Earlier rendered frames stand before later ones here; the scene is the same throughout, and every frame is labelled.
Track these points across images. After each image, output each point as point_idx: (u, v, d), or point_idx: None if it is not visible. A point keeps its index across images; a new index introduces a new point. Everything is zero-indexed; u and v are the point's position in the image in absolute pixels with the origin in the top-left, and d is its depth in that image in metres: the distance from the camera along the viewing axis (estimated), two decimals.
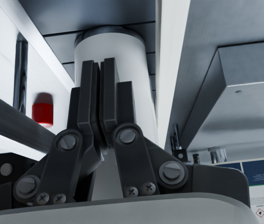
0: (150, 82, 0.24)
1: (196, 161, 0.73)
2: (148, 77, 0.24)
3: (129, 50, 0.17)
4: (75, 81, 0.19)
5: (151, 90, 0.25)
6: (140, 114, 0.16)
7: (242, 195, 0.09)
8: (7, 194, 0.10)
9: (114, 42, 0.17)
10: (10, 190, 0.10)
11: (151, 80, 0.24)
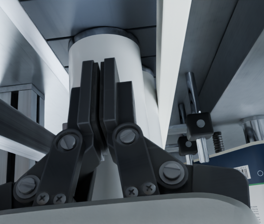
0: (148, 75, 0.23)
1: (218, 142, 0.48)
2: (144, 71, 0.22)
3: (127, 52, 0.17)
4: (68, 81, 0.18)
5: (154, 83, 0.23)
6: (137, 116, 0.16)
7: (242, 195, 0.09)
8: (7, 194, 0.10)
9: (112, 43, 0.17)
10: (10, 190, 0.10)
11: (150, 74, 0.23)
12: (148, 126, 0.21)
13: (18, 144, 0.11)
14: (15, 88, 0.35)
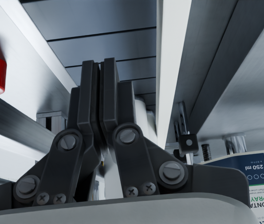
0: (151, 116, 0.34)
1: (206, 153, 0.59)
2: (147, 113, 0.33)
3: (138, 109, 0.28)
4: None
5: (154, 120, 0.34)
6: None
7: (242, 195, 0.09)
8: (7, 194, 0.10)
9: None
10: (10, 190, 0.10)
11: (151, 114, 0.34)
12: None
13: None
14: (49, 114, 0.46)
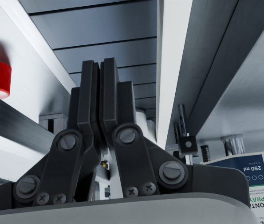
0: (150, 125, 0.37)
1: (205, 154, 0.60)
2: (147, 122, 0.37)
3: (140, 121, 0.32)
4: None
5: (154, 128, 0.38)
6: None
7: (242, 195, 0.09)
8: (7, 194, 0.10)
9: None
10: (10, 190, 0.10)
11: (151, 123, 0.38)
12: None
13: None
14: (51, 116, 0.47)
